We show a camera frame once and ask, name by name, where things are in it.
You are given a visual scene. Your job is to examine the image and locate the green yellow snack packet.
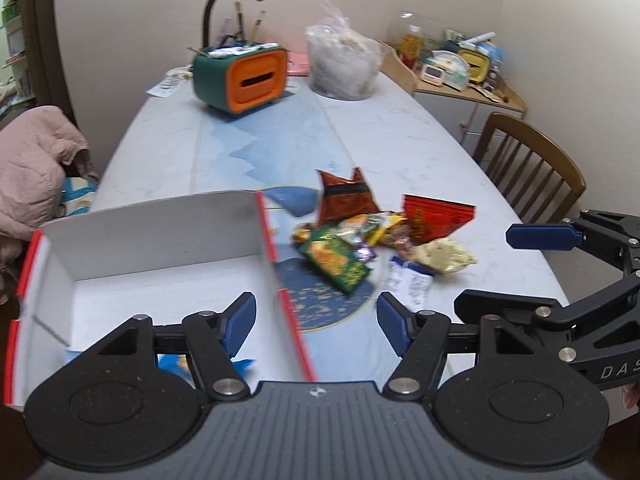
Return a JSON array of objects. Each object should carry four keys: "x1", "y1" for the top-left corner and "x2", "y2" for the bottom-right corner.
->
[{"x1": 332, "y1": 214, "x2": 382, "y2": 246}]

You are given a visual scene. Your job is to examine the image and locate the brown orange snack bag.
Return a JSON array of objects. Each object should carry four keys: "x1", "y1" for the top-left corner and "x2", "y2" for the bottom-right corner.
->
[{"x1": 316, "y1": 166, "x2": 384, "y2": 226}]

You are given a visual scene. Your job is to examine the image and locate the clear plastic jar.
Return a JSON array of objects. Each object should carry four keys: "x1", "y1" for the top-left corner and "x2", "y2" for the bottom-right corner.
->
[{"x1": 389, "y1": 10, "x2": 442, "y2": 69}]

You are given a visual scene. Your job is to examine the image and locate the wooden chair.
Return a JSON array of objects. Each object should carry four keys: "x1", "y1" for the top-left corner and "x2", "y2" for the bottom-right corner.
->
[{"x1": 472, "y1": 112, "x2": 586, "y2": 227}]

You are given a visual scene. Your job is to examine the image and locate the patterned seat cushion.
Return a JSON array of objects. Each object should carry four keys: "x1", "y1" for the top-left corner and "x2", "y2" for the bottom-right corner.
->
[{"x1": 59, "y1": 177, "x2": 99, "y2": 217}]

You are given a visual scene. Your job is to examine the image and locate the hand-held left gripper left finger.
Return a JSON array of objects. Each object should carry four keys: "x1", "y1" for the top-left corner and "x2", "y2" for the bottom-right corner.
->
[{"x1": 75, "y1": 291, "x2": 258, "y2": 403}]

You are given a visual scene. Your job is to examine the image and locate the white blue snack packet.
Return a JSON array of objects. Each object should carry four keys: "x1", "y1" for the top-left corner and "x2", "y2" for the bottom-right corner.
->
[{"x1": 387, "y1": 256, "x2": 434, "y2": 311}]

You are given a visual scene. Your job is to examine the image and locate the clear plastic bag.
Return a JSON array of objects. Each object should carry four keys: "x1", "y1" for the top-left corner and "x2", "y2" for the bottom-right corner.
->
[{"x1": 305, "y1": 0, "x2": 386, "y2": 101}]

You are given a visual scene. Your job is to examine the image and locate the wooden side cabinet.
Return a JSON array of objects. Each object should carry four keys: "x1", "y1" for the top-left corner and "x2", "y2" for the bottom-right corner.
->
[{"x1": 377, "y1": 40, "x2": 527, "y2": 157}]

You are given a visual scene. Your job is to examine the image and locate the dark red candy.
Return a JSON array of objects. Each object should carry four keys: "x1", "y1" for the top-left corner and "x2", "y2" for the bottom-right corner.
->
[{"x1": 392, "y1": 225, "x2": 417, "y2": 252}]

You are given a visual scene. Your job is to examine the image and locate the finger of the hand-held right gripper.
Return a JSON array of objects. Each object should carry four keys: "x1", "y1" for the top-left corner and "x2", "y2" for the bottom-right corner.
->
[
  {"x1": 506, "y1": 208, "x2": 640, "y2": 281},
  {"x1": 453, "y1": 269, "x2": 640, "y2": 333}
]

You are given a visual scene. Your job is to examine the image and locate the red snack packet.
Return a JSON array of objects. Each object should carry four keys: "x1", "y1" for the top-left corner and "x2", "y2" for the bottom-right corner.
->
[{"x1": 402, "y1": 194, "x2": 477, "y2": 247}]

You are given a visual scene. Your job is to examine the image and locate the white paper sheets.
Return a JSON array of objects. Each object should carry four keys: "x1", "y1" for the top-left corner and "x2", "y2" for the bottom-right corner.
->
[{"x1": 146, "y1": 67, "x2": 195, "y2": 99}]

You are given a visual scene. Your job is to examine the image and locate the bookshelf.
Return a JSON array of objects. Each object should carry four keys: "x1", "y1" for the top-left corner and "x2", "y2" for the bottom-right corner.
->
[{"x1": 0, "y1": 0, "x2": 40, "y2": 122}]

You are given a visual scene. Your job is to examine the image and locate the green orange desk organizer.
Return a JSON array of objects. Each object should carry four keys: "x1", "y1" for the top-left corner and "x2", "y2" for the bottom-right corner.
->
[{"x1": 192, "y1": 42, "x2": 291, "y2": 121}]

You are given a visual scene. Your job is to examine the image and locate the yellow tissue box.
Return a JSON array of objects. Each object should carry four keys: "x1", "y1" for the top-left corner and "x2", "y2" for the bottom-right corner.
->
[{"x1": 457, "y1": 47, "x2": 492, "y2": 84}]

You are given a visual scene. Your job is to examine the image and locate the white cardboard box red edges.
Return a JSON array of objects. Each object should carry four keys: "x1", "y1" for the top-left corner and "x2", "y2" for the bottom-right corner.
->
[{"x1": 2, "y1": 189, "x2": 319, "y2": 408}]

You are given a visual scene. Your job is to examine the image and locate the pink book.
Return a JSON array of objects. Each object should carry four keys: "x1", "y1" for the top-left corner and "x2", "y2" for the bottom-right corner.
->
[{"x1": 286, "y1": 51, "x2": 312, "y2": 77}]

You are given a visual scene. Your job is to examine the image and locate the white digital timer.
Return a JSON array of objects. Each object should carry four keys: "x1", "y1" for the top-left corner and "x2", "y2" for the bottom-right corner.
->
[{"x1": 419, "y1": 62, "x2": 447, "y2": 84}]

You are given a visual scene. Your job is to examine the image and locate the pink padded jacket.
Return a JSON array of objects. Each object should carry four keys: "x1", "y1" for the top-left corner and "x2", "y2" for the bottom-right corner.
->
[{"x1": 0, "y1": 105, "x2": 99, "y2": 306}]

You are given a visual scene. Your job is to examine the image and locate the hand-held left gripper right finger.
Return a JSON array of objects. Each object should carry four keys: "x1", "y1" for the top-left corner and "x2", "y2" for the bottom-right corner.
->
[{"x1": 376, "y1": 291, "x2": 556, "y2": 402}]

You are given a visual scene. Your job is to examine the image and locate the pale yellow snack packet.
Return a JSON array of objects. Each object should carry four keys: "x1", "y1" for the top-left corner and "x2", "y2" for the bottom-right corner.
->
[{"x1": 414, "y1": 237, "x2": 479, "y2": 275}]

